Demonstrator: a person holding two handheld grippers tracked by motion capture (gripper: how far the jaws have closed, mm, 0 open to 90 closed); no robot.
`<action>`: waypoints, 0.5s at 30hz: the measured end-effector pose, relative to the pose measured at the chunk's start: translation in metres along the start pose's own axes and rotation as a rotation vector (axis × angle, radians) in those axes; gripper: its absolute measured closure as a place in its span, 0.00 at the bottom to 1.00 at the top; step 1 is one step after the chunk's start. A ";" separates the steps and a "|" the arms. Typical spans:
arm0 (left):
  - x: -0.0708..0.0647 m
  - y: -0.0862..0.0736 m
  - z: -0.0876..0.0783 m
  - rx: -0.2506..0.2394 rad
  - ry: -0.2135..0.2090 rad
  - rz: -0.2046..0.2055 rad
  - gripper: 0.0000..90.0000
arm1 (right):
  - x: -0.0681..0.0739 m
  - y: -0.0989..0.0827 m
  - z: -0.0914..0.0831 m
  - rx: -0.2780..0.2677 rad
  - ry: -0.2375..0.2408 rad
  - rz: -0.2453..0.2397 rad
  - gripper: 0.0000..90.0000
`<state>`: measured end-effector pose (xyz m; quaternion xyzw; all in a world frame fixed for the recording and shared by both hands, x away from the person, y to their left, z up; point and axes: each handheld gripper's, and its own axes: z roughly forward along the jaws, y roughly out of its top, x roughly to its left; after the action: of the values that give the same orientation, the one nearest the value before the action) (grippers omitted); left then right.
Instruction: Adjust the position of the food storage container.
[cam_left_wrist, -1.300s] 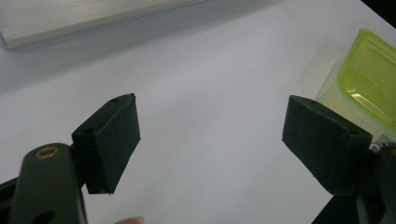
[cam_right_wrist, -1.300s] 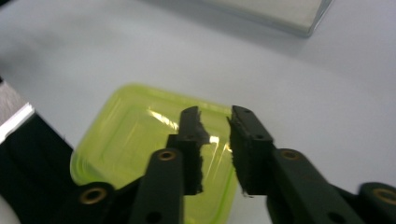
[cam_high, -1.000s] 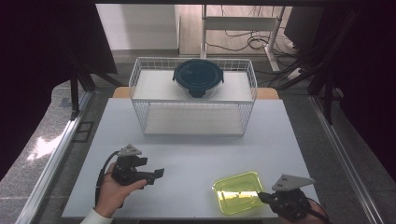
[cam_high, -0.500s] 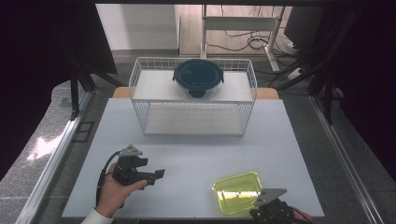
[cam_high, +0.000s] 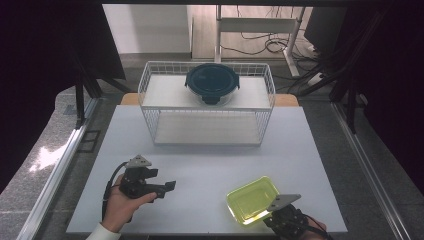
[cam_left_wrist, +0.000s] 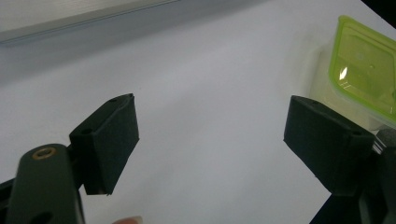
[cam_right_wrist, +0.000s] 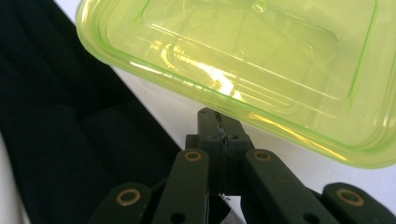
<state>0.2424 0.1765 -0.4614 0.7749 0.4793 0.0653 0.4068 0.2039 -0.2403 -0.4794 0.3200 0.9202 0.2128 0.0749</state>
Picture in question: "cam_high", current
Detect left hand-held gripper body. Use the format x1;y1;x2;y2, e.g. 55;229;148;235
118;154;160;200

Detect yellow-green plastic tray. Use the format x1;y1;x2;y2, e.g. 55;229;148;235
225;175;281;227

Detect black metal stand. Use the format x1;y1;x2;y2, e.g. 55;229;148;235
288;9;389;135
69;53;132;130

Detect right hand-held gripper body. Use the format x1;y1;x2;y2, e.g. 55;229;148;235
264;194;316;240

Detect black floor cables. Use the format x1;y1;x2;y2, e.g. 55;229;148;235
220;5;321;57

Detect round container with dark lid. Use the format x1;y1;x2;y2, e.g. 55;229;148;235
184;62;241;106

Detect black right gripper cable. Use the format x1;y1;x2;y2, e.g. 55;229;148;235
301;213;334;240

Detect white wire shelf rack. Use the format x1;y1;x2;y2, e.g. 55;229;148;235
137;60;277;147

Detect wooden table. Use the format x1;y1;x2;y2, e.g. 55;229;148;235
119;92;300;108

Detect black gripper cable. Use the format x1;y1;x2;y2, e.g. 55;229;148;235
301;213;334;240
101;161;130;223

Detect person's left hand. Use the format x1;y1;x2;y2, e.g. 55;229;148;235
100;173;158;234

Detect aluminium rail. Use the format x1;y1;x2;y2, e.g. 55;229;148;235
16;98;100;240
330;101;413;240

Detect person's right hand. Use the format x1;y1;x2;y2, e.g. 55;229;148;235
298;216;329;240

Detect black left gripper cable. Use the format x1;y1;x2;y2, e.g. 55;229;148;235
101;161;130;223

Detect black curtain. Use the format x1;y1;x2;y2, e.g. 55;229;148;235
333;0;424;196
0;0;127;194

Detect white power strip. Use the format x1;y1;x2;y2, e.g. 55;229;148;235
307;71;327;87

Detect white metal desk frame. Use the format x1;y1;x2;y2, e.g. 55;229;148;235
214;4;306;78

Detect person's left white sleeve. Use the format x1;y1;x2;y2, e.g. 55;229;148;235
85;222;122;240

